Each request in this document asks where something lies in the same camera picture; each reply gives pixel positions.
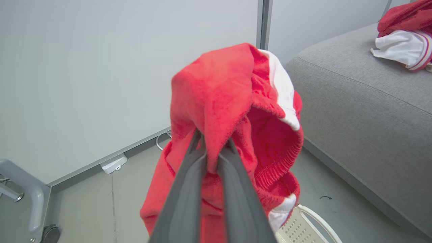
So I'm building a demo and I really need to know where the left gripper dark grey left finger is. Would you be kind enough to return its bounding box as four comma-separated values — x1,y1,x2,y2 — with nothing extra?
148,130,207,243

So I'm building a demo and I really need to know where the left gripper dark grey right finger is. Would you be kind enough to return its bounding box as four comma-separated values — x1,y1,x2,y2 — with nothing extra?
217,138,278,243

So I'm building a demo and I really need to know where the red fleece shorts white stripe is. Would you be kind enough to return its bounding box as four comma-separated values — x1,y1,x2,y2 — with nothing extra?
140,42,304,243

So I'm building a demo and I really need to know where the white garment with red trim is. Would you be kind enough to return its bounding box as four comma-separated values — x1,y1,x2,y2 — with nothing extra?
370,29,432,72

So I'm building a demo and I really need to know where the red garment with white label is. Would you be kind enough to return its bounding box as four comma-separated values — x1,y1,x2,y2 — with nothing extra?
377,0,432,38

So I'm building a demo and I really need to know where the grey fabric sofa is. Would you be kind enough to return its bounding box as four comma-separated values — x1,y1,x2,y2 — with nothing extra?
285,22,432,239

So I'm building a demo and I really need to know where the beige plastic laundry basket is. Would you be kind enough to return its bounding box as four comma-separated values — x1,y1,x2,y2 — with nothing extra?
275,204,343,243

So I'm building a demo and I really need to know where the white power adapter box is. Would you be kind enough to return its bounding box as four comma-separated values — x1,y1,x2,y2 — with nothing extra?
100,153,128,174

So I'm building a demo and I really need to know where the black caster wheel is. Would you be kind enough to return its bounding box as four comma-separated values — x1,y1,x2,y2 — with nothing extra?
41,225,61,243

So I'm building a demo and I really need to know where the large white partition panel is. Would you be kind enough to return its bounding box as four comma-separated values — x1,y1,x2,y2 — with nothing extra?
0,0,273,188

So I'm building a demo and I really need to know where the grey metal table leg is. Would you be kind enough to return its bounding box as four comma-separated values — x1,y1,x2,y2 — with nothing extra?
0,173,25,203

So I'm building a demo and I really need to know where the narrow white partition panel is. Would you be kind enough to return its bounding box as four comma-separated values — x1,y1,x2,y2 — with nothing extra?
267,0,411,65

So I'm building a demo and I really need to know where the looped white cable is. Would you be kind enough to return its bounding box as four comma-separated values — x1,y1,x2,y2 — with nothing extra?
156,131,172,151

